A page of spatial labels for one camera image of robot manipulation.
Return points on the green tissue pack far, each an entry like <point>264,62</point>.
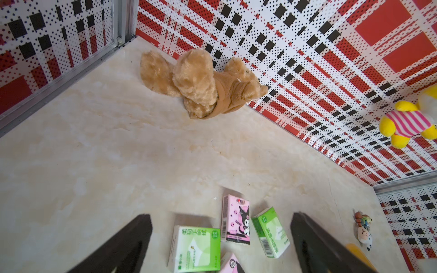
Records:
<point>272,236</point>

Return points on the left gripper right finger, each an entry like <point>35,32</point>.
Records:
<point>320,252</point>

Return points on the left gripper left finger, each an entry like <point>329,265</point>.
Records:
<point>122,253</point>

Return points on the pink tissue pack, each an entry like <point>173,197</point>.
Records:
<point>235,222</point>
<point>230,264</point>

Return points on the pink tissue pack far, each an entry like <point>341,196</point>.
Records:
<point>235,222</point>

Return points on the green tissue pack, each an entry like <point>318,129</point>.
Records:
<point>272,236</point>
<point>195,249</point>

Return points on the yellow plastic storage box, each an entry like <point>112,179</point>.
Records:
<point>357,252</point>

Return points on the brown teddy bear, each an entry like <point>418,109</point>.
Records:
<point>206,93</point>

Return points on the yellow frog plush toy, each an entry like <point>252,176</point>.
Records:
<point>408,119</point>

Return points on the pink tissue pack middle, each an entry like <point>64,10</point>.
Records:
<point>230,264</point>

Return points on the green tissue pack left upper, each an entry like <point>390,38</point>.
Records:
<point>195,249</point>

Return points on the small keychain toy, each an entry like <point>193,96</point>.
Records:
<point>364,236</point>

